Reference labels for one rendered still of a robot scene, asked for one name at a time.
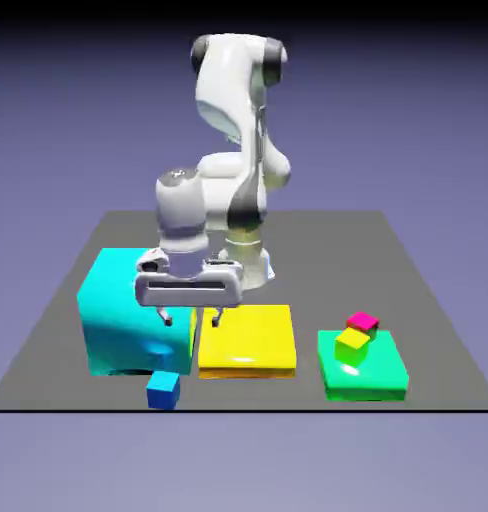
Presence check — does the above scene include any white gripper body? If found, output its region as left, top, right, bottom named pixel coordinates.
left=133, top=259, right=245, bottom=309

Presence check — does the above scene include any small blue cube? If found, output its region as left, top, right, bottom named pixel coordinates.
left=146, top=370, right=181, bottom=412

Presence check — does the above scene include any small yellow cube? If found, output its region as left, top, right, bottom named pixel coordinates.
left=334, top=327, right=372, bottom=367

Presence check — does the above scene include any small magenta cube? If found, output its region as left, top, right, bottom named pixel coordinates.
left=346, top=311, right=380, bottom=340

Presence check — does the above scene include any large yellow box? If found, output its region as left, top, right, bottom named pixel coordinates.
left=197, top=304, right=298, bottom=380

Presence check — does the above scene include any large cyan box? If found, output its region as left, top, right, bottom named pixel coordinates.
left=76, top=247, right=198, bottom=377

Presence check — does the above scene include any large green box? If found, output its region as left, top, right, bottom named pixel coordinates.
left=317, top=329, right=410, bottom=403

